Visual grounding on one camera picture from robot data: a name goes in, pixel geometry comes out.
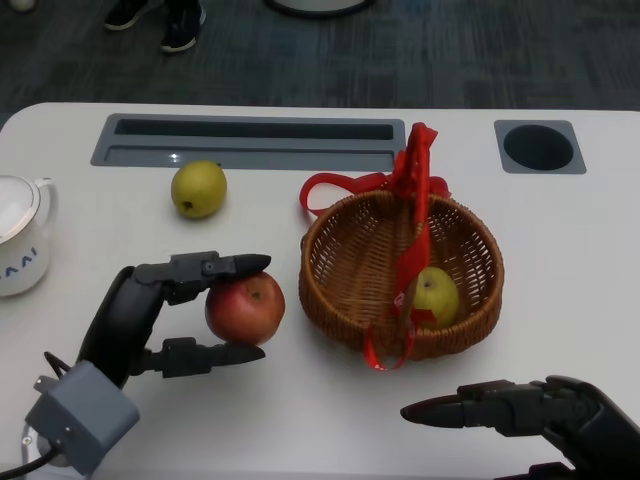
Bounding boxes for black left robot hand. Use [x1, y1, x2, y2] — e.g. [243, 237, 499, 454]
[74, 251, 274, 389]

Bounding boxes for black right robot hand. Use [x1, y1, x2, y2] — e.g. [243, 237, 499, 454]
[399, 375, 640, 480]

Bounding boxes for red apple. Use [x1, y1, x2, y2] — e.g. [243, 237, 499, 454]
[204, 271, 287, 346]

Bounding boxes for wicker basket with red ribbon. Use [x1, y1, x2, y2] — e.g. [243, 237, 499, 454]
[298, 121, 505, 371]

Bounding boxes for white lidded mug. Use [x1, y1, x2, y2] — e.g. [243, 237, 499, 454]
[0, 174, 59, 298]

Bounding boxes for yellow-green pear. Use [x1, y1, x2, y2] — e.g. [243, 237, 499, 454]
[170, 159, 229, 219]
[407, 266, 460, 329]

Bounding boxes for grey table tray slot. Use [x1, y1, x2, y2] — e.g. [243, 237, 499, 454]
[89, 113, 406, 172]

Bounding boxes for grey table cup holder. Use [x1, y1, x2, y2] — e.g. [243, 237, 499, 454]
[493, 119, 587, 175]

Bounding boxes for dark sneaker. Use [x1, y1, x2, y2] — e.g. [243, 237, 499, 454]
[103, 0, 151, 31]
[159, 0, 207, 54]

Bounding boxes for white round base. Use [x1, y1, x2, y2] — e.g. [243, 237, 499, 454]
[262, 0, 380, 20]

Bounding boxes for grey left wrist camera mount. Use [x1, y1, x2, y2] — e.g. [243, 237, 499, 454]
[24, 360, 140, 474]

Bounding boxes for black camera cable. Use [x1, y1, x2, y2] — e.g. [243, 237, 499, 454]
[0, 447, 59, 479]

